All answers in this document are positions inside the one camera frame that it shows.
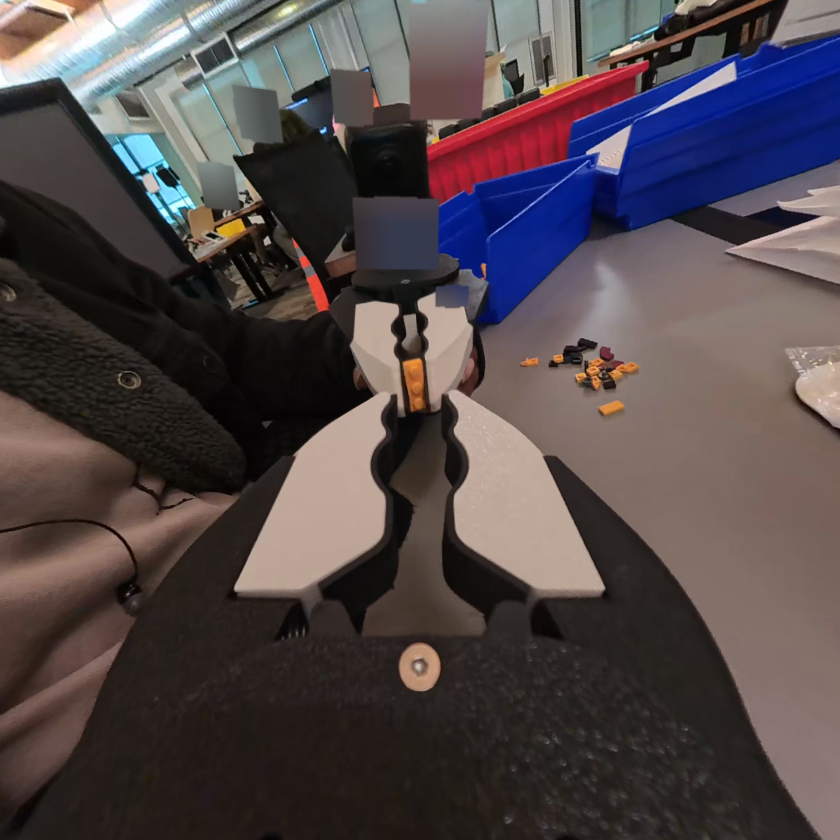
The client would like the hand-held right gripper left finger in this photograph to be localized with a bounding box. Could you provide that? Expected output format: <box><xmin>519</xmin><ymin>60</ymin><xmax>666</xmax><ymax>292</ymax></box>
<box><xmin>233</xmin><ymin>392</ymin><xmax>414</xmax><ymax>608</ymax></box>

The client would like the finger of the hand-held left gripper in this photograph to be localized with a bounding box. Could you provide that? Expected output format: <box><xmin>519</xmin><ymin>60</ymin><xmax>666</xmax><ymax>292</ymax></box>
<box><xmin>348</xmin><ymin>298</ymin><xmax>408</xmax><ymax>419</ymax></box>
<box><xmin>413</xmin><ymin>293</ymin><xmax>476</xmax><ymax>414</ymax></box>

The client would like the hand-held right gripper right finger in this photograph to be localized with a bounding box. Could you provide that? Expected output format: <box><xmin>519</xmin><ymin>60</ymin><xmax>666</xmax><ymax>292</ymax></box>
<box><xmin>441</xmin><ymin>391</ymin><xmax>606</xmax><ymax>601</ymax></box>

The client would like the pile of small lego pieces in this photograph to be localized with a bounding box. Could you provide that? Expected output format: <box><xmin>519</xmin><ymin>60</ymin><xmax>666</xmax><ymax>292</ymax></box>
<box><xmin>520</xmin><ymin>336</ymin><xmax>639</xmax><ymax>392</ymax></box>

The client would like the person's left hand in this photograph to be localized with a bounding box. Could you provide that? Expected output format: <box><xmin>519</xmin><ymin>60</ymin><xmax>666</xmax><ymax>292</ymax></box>
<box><xmin>455</xmin><ymin>328</ymin><xmax>488</xmax><ymax>398</ymax></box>

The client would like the row of black chairs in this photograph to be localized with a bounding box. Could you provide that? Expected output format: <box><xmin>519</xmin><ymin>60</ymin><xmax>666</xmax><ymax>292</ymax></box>
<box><xmin>436</xmin><ymin>88</ymin><xmax>549</xmax><ymax>140</ymax></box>

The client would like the red storage bin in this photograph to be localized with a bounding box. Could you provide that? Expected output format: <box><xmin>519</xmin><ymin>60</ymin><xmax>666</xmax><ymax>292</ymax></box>
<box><xmin>427</xmin><ymin>61</ymin><xmax>651</xmax><ymax>204</ymax></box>

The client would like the background wooden desk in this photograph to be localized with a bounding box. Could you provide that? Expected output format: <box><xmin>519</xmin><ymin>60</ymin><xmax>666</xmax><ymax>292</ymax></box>
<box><xmin>187</xmin><ymin>203</ymin><xmax>277</xmax><ymax>303</ymax></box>

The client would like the beige hooded sweatshirt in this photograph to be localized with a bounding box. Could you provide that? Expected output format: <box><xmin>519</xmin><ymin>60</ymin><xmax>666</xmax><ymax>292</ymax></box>
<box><xmin>0</xmin><ymin>387</ymin><xmax>240</xmax><ymax>828</ymax></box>

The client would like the background wooden table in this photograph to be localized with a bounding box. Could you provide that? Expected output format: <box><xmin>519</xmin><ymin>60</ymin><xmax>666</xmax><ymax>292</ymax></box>
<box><xmin>597</xmin><ymin>0</ymin><xmax>791</xmax><ymax>89</ymax></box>

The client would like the white book stand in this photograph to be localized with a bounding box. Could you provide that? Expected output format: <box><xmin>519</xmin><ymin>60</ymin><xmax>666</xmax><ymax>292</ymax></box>
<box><xmin>794</xmin><ymin>371</ymin><xmax>840</xmax><ymax>429</ymax></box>

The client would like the plastic bag of black parts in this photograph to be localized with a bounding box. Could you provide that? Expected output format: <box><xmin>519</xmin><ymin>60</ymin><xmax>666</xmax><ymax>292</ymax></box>
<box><xmin>784</xmin><ymin>344</ymin><xmax>840</xmax><ymax>395</ymax></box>

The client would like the white paper bag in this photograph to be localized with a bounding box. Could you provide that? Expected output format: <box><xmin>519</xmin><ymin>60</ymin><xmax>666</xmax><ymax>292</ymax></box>
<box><xmin>777</xmin><ymin>185</ymin><xmax>840</xmax><ymax>217</ymax></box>
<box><xmin>725</xmin><ymin>217</ymin><xmax>840</xmax><ymax>284</ymax></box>

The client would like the dark display panel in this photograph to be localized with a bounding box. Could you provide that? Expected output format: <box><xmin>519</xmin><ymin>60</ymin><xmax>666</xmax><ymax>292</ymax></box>
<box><xmin>0</xmin><ymin>77</ymin><xmax>193</xmax><ymax>280</ymax></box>

